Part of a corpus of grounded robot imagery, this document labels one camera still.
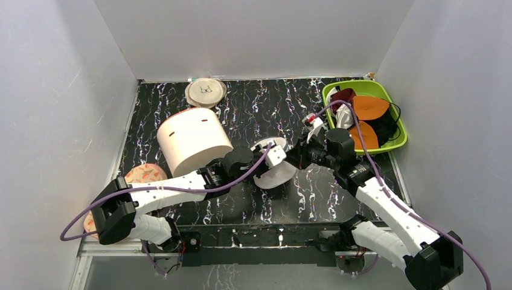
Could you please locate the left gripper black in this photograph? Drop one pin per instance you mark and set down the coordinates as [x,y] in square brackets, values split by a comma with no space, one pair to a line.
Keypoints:
[259,152]

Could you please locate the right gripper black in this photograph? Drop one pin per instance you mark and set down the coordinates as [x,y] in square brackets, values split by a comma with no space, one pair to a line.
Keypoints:
[293,153]

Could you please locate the white mesh laundry bag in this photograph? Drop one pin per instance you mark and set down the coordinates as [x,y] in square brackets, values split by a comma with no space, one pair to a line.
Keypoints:
[281,173]

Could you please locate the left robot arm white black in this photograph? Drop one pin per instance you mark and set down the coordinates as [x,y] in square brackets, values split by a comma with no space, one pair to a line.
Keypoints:
[123,209]

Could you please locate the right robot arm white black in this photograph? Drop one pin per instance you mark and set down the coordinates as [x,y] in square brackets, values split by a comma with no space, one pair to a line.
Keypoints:
[429,260]

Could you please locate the large beige cylindrical laundry bag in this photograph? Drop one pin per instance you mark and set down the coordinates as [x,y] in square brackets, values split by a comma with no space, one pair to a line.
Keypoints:
[192,138]

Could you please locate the dark red bra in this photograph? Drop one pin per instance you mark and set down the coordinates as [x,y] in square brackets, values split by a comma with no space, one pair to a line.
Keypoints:
[345,95]

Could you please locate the orange black bra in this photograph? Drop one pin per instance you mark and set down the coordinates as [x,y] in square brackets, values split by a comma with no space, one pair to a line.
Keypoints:
[372,119]

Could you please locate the small beige round bra bag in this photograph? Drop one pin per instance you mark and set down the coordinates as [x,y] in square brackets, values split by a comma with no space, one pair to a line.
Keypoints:
[205,92]

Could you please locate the pink floral flat laundry bag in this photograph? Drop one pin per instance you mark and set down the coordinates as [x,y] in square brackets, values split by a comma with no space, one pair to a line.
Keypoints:
[145,173]

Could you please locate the white cloth in basin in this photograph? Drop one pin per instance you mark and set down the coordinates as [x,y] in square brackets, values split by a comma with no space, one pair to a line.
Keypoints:
[344,117]

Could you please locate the green plastic basin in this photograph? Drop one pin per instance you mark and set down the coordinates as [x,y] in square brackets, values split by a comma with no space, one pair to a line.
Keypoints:
[375,90]

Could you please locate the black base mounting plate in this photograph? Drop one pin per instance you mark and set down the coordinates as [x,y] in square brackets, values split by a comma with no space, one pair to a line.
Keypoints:
[264,244]

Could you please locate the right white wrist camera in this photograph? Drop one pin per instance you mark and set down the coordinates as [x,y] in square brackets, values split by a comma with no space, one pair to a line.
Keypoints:
[314,124]

